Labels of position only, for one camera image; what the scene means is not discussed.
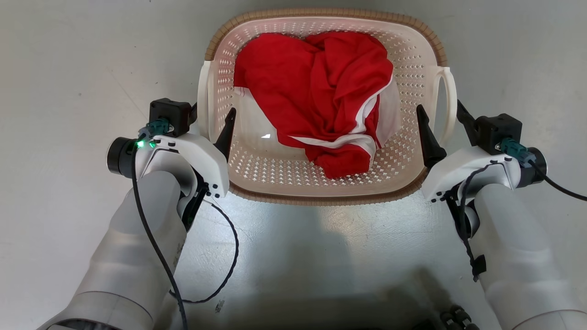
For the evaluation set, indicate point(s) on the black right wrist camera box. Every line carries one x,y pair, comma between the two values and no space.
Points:
497,130

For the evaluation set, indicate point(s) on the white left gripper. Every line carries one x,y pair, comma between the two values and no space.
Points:
202,153

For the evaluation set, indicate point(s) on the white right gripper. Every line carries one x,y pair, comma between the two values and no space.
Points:
463,167

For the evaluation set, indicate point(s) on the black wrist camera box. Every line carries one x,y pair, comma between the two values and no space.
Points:
497,130
172,112

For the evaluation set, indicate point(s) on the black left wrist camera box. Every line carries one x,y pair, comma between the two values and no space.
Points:
172,112

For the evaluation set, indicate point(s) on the red garment with white trim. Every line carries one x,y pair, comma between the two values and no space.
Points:
321,87

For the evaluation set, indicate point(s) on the black robot base connectors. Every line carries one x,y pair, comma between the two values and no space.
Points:
458,318

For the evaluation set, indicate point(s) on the white plastic laundry basket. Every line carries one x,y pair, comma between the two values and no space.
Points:
257,169

